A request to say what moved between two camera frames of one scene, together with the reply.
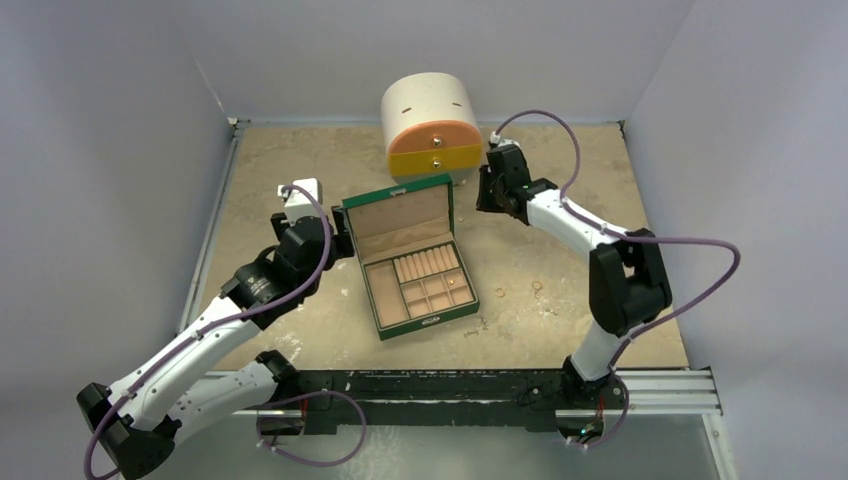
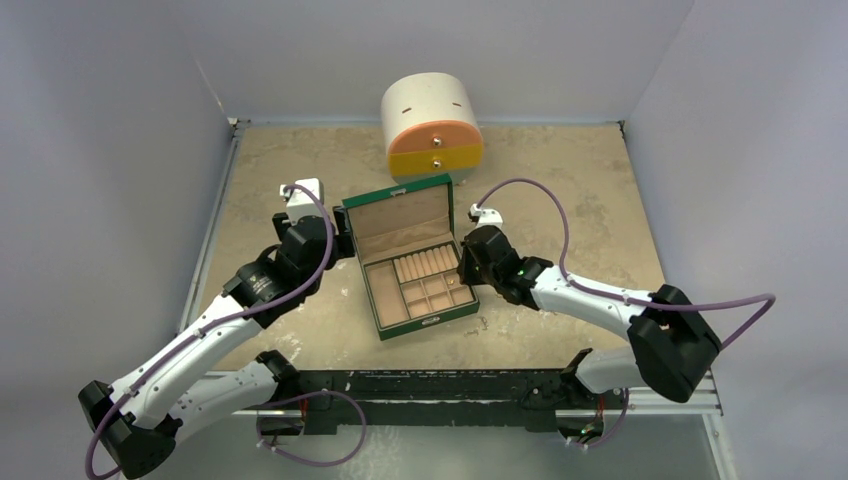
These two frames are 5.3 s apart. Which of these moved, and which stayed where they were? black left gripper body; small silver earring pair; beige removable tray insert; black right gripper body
Moved: black right gripper body
Stayed: black left gripper body; beige removable tray insert; small silver earring pair
